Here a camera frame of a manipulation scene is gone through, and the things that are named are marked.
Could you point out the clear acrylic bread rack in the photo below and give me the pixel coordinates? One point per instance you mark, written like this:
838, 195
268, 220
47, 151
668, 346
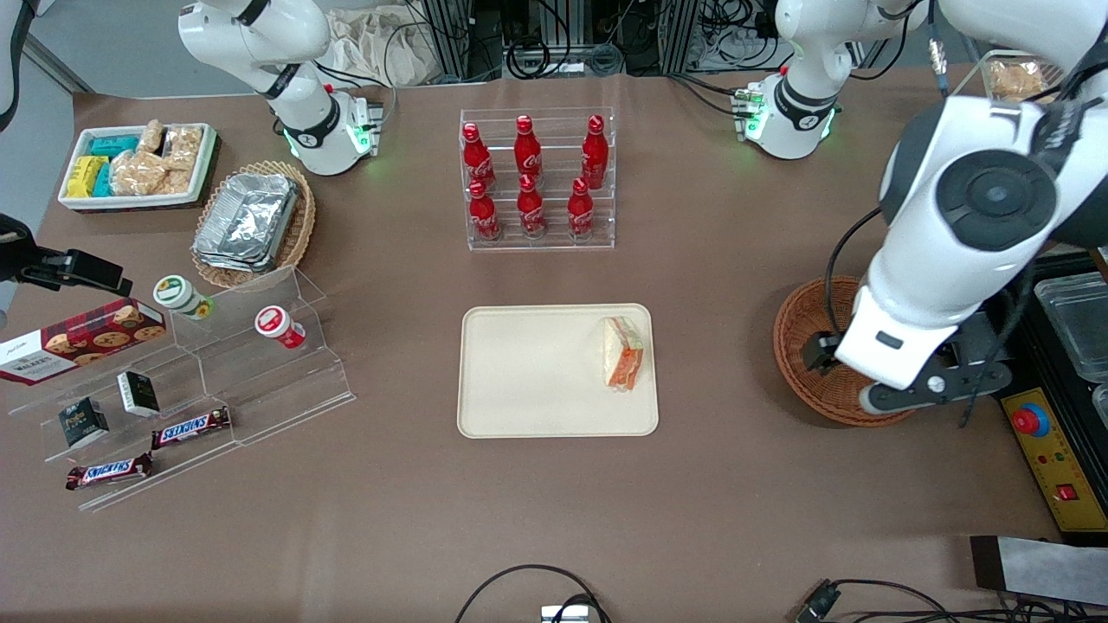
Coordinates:
995, 59

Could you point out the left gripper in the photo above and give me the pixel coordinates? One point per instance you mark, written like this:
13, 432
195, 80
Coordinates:
820, 352

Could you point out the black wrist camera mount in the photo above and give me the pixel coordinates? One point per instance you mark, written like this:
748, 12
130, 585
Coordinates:
961, 385

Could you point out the large teal snack packet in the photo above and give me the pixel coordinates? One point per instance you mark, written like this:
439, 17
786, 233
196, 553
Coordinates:
112, 145

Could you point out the packaged bread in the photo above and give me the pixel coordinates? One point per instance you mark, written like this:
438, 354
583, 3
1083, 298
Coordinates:
1017, 80

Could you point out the stack of foil containers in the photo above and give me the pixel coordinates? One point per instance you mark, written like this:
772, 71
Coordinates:
247, 221

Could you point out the dark grey flat panel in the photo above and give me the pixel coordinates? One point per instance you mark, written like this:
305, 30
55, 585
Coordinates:
1047, 567

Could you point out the black box gold lettering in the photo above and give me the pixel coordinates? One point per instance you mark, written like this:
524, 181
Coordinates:
84, 422

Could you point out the small steel food pan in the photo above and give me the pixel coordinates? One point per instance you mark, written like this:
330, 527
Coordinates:
1101, 405

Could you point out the red tartan cookie box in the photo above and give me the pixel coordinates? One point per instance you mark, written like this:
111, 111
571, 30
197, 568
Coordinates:
86, 337

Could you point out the clear acrylic step riser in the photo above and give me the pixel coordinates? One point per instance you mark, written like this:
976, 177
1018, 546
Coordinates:
286, 389
35, 415

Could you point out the light wicker oval basket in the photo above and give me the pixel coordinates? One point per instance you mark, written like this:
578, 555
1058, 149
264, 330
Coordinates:
303, 225

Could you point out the beige cloth bag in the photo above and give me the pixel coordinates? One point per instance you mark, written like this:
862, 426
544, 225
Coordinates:
372, 48

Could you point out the Snickers chocolate bar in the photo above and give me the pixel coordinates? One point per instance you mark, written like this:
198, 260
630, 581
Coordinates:
108, 472
190, 427

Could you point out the black food warmer yellow panel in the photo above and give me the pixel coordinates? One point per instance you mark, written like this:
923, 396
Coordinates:
1060, 450

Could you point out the clear bag of crackers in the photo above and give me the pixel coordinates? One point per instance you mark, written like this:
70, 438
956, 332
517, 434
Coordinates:
180, 182
151, 137
138, 173
184, 147

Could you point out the cream plastic tray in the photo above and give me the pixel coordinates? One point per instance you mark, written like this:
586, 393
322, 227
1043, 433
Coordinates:
537, 372

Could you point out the silver metal connector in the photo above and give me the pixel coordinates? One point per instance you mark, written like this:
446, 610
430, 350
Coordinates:
564, 614

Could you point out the red cola bottle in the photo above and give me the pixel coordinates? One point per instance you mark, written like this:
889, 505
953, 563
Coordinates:
531, 212
580, 215
474, 160
484, 216
595, 156
527, 151

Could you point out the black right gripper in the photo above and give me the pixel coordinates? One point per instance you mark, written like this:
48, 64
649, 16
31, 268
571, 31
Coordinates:
19, 262

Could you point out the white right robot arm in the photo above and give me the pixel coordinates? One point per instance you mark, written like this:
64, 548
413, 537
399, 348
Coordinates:
303, 112

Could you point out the clear plastic container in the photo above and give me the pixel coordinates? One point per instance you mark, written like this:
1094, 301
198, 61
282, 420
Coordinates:
1080, 324

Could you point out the small teal snack packet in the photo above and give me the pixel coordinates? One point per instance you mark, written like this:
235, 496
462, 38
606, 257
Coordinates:
104, 182

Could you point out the green lid cup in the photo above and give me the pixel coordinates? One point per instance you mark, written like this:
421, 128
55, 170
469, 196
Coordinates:
177, 294

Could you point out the yellow snack packet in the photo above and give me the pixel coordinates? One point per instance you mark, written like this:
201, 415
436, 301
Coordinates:
85, 177

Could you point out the round brown wicker basket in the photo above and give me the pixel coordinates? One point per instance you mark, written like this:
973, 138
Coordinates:
801, 329

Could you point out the black box white side label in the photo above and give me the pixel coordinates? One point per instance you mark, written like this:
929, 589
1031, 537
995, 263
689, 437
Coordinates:
138, 394

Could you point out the white snack bin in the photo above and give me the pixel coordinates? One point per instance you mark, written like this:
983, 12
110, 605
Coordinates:
134, 201

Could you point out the aluminium frame post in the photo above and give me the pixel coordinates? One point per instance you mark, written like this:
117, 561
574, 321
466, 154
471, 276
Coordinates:
450, 39
682, 35

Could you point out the clear acrylic bottle rack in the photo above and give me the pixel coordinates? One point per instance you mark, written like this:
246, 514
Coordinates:
541, 242

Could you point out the red lid cup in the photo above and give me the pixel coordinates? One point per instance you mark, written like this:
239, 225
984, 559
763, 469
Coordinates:
275, 324

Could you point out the triangle sandwich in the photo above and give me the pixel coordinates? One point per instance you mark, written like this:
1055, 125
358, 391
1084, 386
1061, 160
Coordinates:
625, 355

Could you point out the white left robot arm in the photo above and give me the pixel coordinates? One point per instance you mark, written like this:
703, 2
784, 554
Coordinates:
952, 225

